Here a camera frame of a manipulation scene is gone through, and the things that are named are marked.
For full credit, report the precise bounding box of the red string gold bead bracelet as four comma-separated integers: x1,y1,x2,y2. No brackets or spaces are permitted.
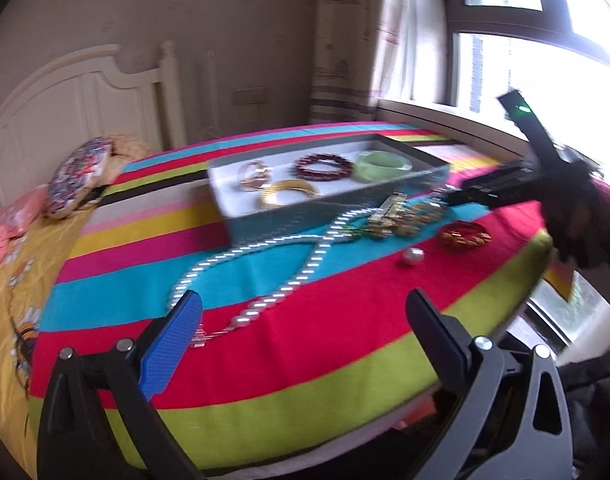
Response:
438,223,493,250

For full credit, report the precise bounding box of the gold pin brooch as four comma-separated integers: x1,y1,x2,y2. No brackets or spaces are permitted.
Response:
367,192,407,231

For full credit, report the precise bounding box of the white pearl pendant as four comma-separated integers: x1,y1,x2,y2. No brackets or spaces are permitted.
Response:
403,247,425,266

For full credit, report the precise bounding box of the green jade bangle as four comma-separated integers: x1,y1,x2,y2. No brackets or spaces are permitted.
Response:
353,151,412,182

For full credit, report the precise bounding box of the dark red bead bracelet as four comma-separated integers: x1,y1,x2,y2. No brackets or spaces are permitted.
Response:
293,152,355,182

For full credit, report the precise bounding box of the white pearl necklace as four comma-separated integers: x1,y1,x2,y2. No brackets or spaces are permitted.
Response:
167,206,387,331

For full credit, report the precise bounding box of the gold bangle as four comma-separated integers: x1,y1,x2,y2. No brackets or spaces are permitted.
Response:
257,179,319,209

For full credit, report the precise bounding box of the black camellia flower ring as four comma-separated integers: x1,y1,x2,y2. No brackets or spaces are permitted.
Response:
235,160,273,192

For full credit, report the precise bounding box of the grey jewelry tray box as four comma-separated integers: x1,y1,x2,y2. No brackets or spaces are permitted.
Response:
207,133,450,245

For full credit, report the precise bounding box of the yellow floral bedsheet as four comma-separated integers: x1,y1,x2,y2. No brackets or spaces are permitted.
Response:
0,209,91,478

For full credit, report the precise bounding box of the striped patterned curtain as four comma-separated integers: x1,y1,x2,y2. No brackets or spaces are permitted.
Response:
309,0,448,124

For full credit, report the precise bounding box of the striped colourful blanket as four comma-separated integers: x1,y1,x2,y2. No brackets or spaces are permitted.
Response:
29,122,552,472

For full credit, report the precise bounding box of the pink folded quilt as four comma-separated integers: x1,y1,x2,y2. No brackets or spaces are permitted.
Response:
0,184,48,263

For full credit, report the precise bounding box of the embroidered round pillow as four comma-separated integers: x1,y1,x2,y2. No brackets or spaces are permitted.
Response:
44,136,113,219

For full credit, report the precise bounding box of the beige plush blanket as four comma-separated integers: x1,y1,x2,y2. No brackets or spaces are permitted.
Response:
106,133,153,169

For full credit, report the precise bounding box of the white wooden headboard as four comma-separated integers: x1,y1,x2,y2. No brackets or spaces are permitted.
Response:
0,40,188,208

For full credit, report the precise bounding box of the window frame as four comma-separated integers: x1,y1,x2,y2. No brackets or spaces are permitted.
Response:
376,0,610,162

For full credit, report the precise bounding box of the wall power outlet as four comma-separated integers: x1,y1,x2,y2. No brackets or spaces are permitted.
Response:
231,87,268,106

